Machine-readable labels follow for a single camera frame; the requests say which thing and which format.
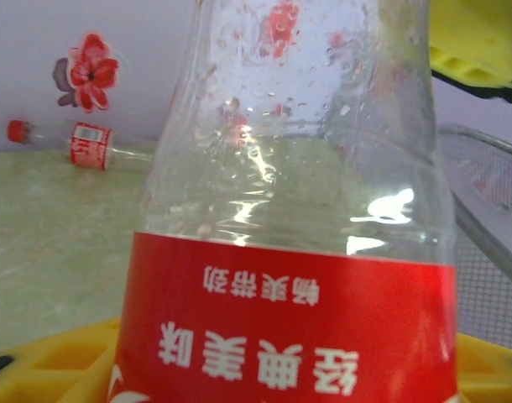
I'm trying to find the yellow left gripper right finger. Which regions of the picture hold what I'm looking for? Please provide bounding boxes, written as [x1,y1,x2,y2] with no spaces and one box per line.
[455,331,512,403]

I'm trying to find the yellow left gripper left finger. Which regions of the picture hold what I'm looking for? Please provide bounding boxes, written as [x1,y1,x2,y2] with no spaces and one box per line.
[0,317,123,403]

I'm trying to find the grey wire mesh bin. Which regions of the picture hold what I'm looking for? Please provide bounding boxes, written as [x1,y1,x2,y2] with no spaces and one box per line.
[437,121,512,354]

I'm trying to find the clear cola bottle red label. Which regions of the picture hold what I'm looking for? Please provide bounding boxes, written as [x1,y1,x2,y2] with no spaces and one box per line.
[107,0,459,403]

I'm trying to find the cola bottle with barcode label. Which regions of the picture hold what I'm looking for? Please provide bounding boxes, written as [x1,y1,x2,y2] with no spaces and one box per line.
[6,118,157,171]

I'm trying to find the red flower wall sticker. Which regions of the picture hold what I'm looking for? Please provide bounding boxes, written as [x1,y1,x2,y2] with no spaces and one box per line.
[51,30,121,115]

